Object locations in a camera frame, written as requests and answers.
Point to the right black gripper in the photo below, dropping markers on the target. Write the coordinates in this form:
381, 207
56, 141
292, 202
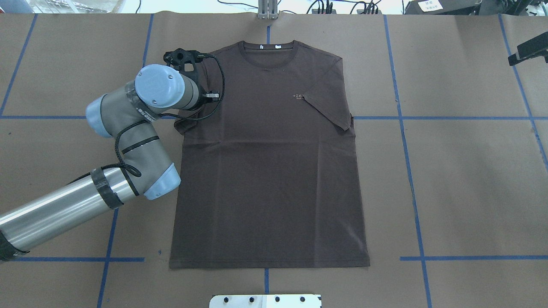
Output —
527, 50

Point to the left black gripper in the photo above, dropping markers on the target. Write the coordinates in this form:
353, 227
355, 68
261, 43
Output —
203, 92

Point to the dark brown t-shirt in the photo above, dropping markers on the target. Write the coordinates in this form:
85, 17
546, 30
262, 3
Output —
270, 180

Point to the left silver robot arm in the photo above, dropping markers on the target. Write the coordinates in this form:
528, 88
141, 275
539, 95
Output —
143, 166

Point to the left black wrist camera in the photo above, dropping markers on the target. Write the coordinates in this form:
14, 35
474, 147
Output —
185, 62

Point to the aluminium frame post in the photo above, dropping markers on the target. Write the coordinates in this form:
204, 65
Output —
268, 9

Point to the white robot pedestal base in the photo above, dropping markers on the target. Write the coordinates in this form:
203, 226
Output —
267, 301

